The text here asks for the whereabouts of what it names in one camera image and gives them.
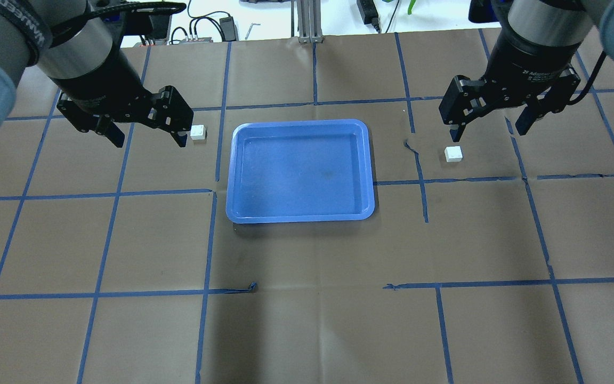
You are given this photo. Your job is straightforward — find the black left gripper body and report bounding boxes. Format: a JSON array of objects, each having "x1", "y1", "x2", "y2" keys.
[{"x1": 53, "y1": 50, "x2": 156, "y2": 133}]

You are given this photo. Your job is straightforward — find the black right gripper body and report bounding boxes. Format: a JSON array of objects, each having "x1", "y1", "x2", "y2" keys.
[{"x1": 475, "y1": 37, "x2": 580, "y2": 115}]

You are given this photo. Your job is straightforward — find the white block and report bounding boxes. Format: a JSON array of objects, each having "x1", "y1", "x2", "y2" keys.
[
  {"x1": 443, "y1": 146, "x2": 464, "y2": 163},
  {"x1": 189, "y1": 124, "x2": 207, "y2": 141}
]

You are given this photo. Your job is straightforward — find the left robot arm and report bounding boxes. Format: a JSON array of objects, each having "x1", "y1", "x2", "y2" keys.
[{"x1": 0, "y1": 1, "x2": 194, "y2": 148}]

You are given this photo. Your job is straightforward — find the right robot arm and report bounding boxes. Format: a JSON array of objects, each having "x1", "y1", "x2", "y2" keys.
[{"x1": 439, "y1": 1, "x2": 614, "y2": 142}]

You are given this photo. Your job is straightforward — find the blue plastic tray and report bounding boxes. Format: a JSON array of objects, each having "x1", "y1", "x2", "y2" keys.
[{"x1": 225, "y1": 119, "x2": 376, "y2": 224}]

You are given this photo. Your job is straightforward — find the black power adapter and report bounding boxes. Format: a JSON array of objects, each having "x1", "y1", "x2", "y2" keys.
[{"x1": 219, "y1": 15, "x2": 238, "y2": 42}]

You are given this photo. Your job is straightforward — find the black power brick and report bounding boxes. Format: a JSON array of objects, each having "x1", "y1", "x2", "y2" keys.
[{"x1": 356, "y1": 0, "x2": 382, "y2": 33}]

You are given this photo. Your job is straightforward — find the brown paper table cover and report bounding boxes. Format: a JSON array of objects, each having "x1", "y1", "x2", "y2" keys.
[{"x1": 0, "y1": 24, "x2": 614, "y2": 384}]

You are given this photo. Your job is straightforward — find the usb hub with cables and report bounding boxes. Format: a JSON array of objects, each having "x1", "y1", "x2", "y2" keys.
[{"x1": 168, "y1": 31, "x2": 214, "y2": 45}]

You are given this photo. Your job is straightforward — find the aluminium frame post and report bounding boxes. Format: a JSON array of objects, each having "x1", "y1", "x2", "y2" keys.
[{"x1": 290, "y1": 1, "x2": 324, "y2": 44}]

